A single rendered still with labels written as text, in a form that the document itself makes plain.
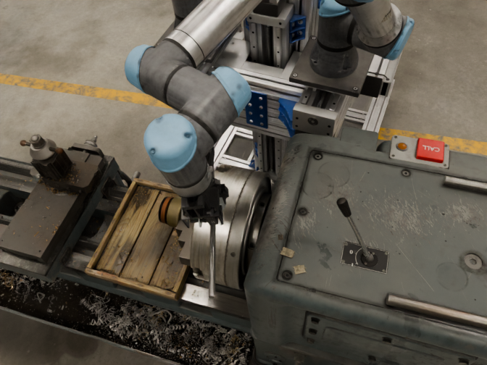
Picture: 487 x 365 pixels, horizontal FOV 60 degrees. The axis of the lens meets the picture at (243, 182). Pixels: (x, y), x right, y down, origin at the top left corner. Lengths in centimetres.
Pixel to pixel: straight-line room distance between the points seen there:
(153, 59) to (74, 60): 294
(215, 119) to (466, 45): 308
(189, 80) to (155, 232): 80
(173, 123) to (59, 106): 273
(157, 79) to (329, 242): 49
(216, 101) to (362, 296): 48
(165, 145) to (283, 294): 43
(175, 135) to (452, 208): 66
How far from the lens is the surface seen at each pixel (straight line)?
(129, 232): 144
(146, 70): 73
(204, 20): 78
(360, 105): 267
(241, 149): 241
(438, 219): 101
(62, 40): 391
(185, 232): 113
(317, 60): 138
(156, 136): 62
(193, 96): 67
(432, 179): 107
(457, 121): 303
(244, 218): 99
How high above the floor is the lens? 208
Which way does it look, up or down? 55 degrees down
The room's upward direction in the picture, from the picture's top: 7 degrees counter-clockwise
